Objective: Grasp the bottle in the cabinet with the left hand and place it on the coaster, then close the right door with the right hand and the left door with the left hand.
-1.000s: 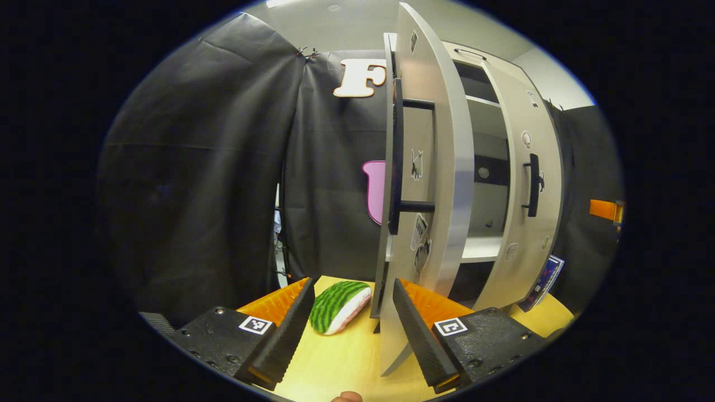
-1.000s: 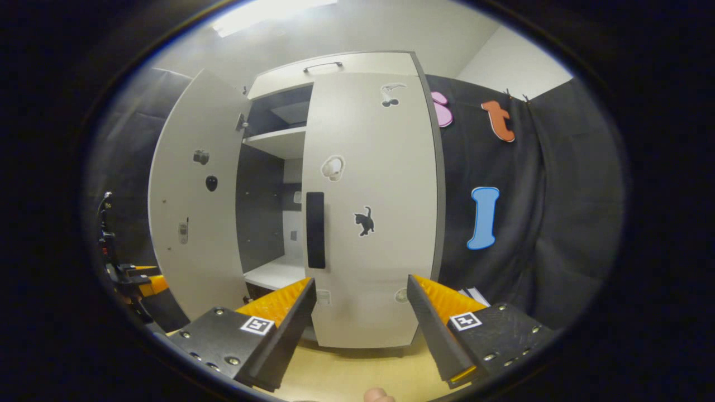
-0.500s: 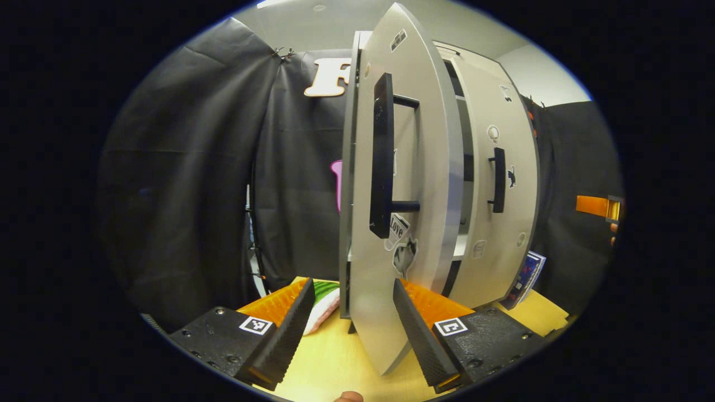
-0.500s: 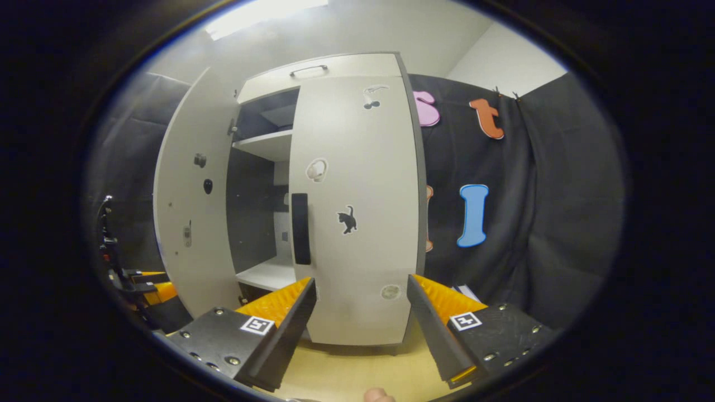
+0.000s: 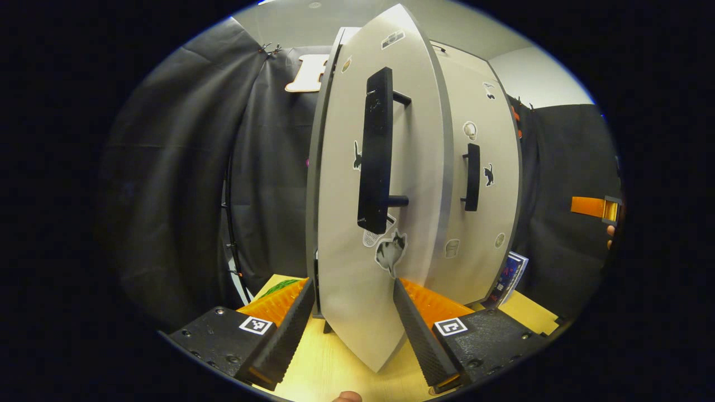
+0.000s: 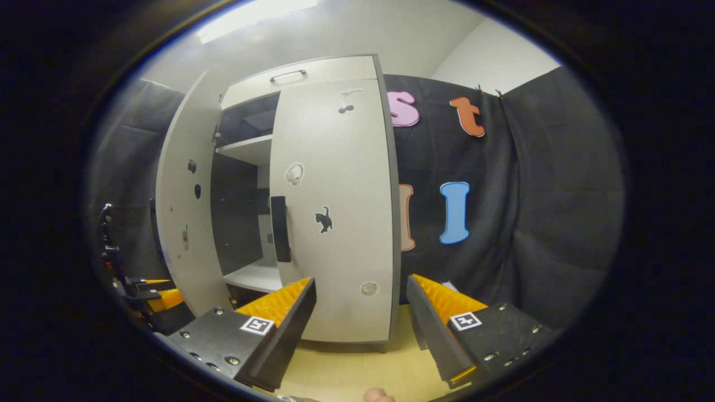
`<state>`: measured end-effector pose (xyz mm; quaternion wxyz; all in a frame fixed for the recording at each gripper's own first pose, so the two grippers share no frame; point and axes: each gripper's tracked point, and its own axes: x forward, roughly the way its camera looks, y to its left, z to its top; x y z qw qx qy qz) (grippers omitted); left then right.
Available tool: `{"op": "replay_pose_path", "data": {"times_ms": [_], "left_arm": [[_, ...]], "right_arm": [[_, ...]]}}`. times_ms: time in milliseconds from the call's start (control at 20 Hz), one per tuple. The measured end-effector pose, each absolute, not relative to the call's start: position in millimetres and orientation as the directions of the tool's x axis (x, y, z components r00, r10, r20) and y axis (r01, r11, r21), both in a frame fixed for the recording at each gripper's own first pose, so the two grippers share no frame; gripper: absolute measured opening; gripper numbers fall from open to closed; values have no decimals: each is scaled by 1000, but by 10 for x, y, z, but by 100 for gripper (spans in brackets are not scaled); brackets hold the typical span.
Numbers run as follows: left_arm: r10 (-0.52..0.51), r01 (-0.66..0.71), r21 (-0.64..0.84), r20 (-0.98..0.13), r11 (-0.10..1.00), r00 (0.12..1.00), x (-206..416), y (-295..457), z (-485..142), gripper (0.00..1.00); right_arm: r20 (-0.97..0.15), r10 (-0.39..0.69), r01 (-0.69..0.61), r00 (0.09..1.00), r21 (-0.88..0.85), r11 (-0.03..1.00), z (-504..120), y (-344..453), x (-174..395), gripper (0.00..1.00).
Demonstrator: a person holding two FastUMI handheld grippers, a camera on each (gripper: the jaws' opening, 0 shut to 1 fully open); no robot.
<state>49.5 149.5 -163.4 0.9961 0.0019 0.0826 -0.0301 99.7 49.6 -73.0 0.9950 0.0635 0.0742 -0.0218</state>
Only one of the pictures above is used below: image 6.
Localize white and grey cabinet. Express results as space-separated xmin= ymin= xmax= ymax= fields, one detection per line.
xmin=209 ymin=54 xmax=403 ymax=352

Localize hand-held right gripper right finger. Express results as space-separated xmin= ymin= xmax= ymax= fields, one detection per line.
xmin=406 ymin=274 xmax=555 ymax=390

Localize white cabinet door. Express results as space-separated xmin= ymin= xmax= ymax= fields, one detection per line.
xmin=155 ymin=70 xmax=235 ymax=318
xmin=269 ymin=78 xmax=394 ymax=343

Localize black backdrop cloth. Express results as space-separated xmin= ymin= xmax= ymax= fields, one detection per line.
xmin=385 ymin=67 xmax=626 ymax=330
xmin=89 ymin=78 xmax=188 ymax=280

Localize black door handle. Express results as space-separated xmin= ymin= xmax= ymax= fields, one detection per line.
xmin=270 ymin=195 xmax=292 ymax=263

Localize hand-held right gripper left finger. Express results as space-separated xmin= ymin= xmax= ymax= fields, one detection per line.
xmin=166 ymin=277 xmax=317 ymax=393

